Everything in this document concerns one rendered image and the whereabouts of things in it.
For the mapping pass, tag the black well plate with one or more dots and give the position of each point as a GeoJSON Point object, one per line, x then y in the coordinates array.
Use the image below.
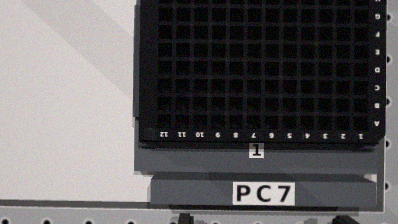
{"type": "Point", "coordinates": [178, 52]}

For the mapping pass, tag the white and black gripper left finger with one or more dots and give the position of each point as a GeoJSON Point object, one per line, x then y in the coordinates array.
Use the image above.
{"type": "Point", "coordinates": [185, 218]}

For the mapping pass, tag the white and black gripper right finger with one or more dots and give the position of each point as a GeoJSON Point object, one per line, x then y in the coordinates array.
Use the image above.
{"type": "Point", "coordinates": [343, 219]}

